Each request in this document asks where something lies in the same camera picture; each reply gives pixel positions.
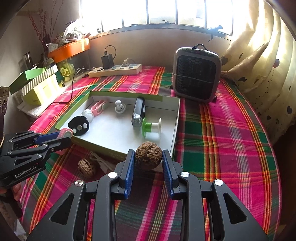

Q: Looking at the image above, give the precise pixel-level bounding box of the brown walnut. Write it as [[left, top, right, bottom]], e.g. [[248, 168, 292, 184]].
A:
[[77, 159, 96, 178], [135, 141, 163, 171]]

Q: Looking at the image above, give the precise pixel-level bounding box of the black round disc device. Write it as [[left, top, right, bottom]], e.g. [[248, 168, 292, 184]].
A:
[[68, 116, 89, 137]]

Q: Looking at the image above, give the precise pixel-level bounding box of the black bike light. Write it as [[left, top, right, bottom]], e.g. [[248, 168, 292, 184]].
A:
[[132, 97, 145, 128]]

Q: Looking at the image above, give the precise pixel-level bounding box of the person's left hand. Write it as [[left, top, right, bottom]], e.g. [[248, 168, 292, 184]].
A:
[[0, 183, 22, 201]]

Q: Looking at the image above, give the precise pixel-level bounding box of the yellow-green carton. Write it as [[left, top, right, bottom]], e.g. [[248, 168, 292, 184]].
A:
[[21, 74, 60, 105]]

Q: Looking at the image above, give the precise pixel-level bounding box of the white round brush head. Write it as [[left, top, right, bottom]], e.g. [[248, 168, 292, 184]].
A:
[[82, 109, 94, 123]]

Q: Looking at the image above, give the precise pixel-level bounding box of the green white spool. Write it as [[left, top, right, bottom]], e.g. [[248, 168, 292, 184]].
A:
[[142, 118, 162, 137]]

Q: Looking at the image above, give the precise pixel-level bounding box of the white green cardboard box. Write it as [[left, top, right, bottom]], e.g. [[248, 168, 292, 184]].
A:
[[55, 91, 181, 161]]

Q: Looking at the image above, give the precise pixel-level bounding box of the pink green clip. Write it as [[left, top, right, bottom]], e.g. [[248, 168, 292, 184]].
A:
[[90, 100, 109, 117]]

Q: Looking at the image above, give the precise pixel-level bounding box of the green striped gift box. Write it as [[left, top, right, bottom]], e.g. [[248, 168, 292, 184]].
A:
[[9, 64, 58, 94]]

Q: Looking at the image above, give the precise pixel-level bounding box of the orange tray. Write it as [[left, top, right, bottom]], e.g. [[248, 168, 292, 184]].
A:
[[48, 38, 90, 63]]

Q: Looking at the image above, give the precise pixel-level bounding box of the black charger adapter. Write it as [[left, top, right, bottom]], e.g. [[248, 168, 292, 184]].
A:
[[101, 54, 114, 70]]

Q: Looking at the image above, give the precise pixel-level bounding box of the red branch decoration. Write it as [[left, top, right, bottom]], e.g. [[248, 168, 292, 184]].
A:
[[28, 1, 64, 52]]

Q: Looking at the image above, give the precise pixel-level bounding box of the beige power strip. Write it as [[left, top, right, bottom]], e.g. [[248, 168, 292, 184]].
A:
[[88, 64, 142, 78]]

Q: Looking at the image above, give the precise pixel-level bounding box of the grey portable fan heater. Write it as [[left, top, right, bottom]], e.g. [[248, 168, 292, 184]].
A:
[[172, 44, 222, 103]]

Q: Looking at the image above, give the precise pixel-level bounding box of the cream heart curtain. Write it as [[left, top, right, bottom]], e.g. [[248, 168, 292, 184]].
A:
[[221, 1, 295, 144]]

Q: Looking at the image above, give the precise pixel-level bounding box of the white usb cable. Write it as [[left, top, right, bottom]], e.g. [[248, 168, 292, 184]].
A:
[[89, 151, 117, 174]]

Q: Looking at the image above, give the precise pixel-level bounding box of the black charger cable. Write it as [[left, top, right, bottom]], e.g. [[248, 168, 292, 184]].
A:
[[46, 45, 117, 110]]

